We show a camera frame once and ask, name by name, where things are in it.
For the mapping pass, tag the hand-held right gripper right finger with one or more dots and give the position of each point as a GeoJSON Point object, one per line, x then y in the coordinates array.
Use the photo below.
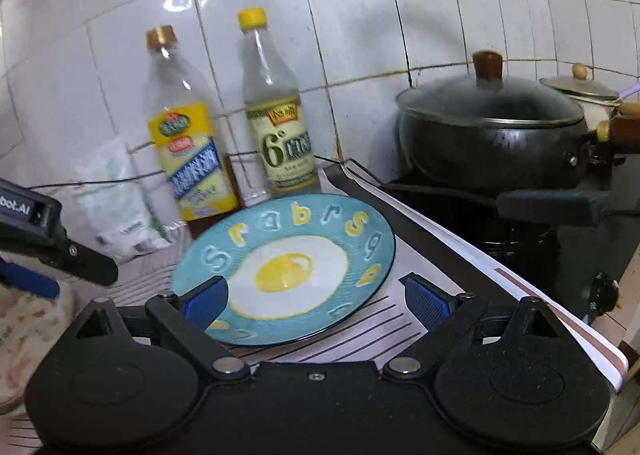
{"type": "Point", "coordinates": [425, 302]}

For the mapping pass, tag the black gas stove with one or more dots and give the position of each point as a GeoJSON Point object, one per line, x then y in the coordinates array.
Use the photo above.
{"type": "Point", "coordinates": [430, 197]}

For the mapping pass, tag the black cooking pot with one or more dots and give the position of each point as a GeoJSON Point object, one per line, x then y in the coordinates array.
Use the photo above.
{"type": "Point", "coordinates": [480, 155]}

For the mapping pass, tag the blue plate with egg print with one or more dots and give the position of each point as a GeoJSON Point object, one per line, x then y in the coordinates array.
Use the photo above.
{"type": "Point", "coordinates": [310, 222]}

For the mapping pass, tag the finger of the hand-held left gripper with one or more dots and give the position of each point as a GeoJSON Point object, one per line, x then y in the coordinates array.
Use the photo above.
{"type": "Point", "coordinates": [30, 280]}
{"type": "Point", "coordinates": [87, 262]}

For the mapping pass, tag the glass pot lid wooden knob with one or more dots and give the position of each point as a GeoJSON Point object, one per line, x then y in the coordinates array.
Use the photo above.
{"type": "Point", "coordinates": [485, 100]}

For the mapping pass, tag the oil bottle with yellow label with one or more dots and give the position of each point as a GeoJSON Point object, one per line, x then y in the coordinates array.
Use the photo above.
{"type": "Point", "coordinates": [190, 160]}

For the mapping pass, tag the white salt bag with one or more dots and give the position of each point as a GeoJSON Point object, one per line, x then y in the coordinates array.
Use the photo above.
{"type": "Point", "coordinates": [115, 205]}

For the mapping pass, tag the black stove knob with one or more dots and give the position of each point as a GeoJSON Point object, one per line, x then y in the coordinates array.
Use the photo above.
{"type": "Point", "coordinates": [605, 291]}

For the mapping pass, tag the cream patterned bowl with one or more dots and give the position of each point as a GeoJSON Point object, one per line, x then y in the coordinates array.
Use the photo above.
{"type": "Point", "coordinates": [22, 330]}

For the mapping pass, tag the clear vinegar bottle yellow cap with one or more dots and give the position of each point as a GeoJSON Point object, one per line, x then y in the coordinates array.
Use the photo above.
{"type": "Point", "coordinates": [285, 150]}

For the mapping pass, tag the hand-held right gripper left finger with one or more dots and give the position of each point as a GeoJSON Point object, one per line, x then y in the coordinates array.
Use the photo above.
{"type": "Point", "coordinates": [205, 302]}

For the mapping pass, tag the small cream pot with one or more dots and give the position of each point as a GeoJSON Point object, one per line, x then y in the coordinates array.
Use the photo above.
{"type": "Point", "coordinates": [607, 110]}

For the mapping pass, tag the white striped mat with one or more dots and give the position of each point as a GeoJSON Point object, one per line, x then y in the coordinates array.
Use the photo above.
{"type": "Point", "coordinates": [450, 247]}

